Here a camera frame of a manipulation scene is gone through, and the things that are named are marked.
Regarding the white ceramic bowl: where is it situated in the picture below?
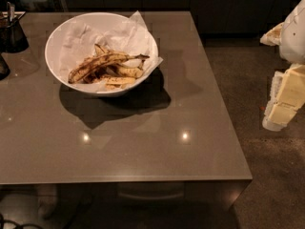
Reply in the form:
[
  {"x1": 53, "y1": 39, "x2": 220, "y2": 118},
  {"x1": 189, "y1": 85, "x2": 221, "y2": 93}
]
[{"x1": 44, "y1": 11, "x2": 159, "y2": 98}]

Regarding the white paper napkin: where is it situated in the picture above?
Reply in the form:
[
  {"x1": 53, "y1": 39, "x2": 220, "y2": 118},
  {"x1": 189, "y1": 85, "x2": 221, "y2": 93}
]
[{"x1": 58, "y1": 10, "x2": 164, "y2": 94}]

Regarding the dark glass container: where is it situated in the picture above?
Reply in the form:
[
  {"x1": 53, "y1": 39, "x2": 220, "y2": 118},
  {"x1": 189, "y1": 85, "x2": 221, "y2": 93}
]
[{"x1": 0, "y1": 2, "x2": 29, "y2": 53}]

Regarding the brown spotted banana peel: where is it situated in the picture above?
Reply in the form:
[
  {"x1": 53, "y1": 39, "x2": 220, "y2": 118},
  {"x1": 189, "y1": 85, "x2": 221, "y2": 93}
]
[{"x1": 68, "y1": 44, "x2": 150, "y2": 89}]

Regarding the black floor cable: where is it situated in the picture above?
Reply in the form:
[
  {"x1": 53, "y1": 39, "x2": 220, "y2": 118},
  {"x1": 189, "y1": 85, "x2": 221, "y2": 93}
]
[{"x1": 0, "y1": 213, "x2": 44, "y2": 229}]

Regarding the dark round object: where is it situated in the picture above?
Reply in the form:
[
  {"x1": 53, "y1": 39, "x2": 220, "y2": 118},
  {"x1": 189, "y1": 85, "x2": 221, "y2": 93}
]
[{"x1": 0, "y1": 54, "x2": 10, "y2": 80}]

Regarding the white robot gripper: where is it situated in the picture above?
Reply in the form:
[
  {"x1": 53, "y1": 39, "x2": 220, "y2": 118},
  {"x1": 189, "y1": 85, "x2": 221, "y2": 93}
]
[{"x1": 260, "y1": 0, "x2": 305, "y2": 132}]

